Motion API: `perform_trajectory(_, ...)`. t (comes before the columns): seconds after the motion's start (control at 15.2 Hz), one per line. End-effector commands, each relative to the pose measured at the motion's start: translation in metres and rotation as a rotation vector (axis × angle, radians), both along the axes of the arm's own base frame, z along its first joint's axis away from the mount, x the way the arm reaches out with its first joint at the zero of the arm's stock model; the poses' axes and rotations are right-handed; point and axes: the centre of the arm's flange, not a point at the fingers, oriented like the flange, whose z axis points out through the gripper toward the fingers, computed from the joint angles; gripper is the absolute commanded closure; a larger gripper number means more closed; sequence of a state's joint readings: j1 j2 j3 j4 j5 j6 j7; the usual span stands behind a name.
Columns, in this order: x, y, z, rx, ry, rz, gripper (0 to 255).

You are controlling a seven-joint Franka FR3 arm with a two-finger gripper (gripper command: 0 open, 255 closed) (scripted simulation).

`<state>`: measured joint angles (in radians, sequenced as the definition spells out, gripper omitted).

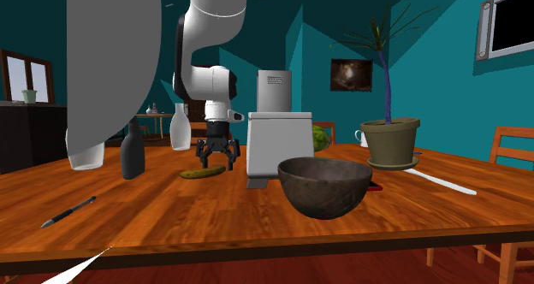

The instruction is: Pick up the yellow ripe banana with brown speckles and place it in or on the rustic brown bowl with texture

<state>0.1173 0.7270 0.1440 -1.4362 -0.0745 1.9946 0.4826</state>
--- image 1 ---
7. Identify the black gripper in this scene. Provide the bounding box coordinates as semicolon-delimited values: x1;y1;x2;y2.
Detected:
195;121;241;172

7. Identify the green pickle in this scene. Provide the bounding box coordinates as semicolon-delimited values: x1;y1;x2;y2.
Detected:
179;164;227;180

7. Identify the white bottle vase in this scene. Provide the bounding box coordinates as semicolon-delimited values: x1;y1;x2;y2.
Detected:
169;103;193;152

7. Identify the grey kitchen appliance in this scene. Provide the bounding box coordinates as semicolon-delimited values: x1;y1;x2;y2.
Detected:
245;69;316;190

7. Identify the small wooden side table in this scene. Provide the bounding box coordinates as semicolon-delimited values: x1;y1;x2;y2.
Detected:
134;103;176;140

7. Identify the black bottle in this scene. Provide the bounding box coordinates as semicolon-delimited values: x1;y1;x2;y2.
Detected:
120;115;146;180

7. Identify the green watermelon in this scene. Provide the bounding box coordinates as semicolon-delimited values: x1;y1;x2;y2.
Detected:
311;124;332;153

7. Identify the dark brown bowl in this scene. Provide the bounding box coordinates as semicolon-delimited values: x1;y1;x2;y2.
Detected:
276;157;374;221

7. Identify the wooden chair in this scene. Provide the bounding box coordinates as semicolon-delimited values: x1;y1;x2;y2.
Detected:
425;126;534;284
311;121;337;146

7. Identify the white cup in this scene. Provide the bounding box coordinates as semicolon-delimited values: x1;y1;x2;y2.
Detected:
65;127;106;171

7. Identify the white mug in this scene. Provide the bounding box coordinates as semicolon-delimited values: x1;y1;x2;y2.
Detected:
354;128;370;149

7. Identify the black pen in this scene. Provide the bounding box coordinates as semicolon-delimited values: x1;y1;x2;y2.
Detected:
40;195;98;229

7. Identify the potted plant in olive pot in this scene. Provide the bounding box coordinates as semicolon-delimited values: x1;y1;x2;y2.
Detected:
329;3;440;172

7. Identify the dark sideboard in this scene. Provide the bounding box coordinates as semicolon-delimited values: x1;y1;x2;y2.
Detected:
0;89;68;176

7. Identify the brown framed window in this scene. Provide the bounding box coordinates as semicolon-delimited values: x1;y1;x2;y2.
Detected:
0;48;56;105

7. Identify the long white utensil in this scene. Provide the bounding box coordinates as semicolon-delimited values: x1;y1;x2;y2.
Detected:
401;168;478;197

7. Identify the grey framed window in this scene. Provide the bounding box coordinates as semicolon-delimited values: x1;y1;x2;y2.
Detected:
475;0;534;62

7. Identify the dark wall picture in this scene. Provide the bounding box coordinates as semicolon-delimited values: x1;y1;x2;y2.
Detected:
329;58;374;92

